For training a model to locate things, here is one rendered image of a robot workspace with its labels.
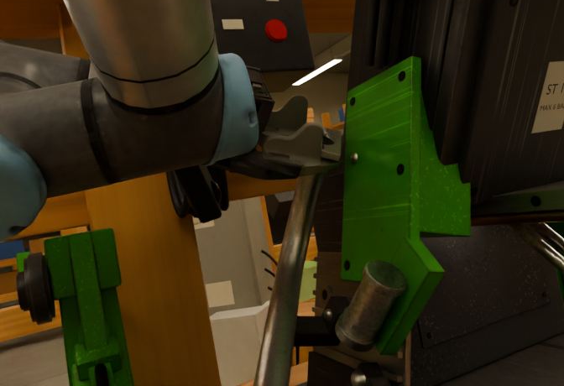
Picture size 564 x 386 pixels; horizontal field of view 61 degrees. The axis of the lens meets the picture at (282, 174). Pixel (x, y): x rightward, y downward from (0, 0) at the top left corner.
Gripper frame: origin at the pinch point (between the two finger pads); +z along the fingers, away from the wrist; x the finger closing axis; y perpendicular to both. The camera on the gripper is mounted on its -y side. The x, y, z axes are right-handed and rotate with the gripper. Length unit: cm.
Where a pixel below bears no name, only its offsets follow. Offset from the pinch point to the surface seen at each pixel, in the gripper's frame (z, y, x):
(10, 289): -100, -528, 430
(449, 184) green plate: 8.1, 5.2, -10.2
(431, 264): 3.1, 2.4, -18.1
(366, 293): -0.9, -1.8, -17.6
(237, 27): -6.5, 4.1, 24.6
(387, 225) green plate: 2.6, 0.9, -11.8
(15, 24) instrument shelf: -36, -8, 38
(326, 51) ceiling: 457, -303, 976
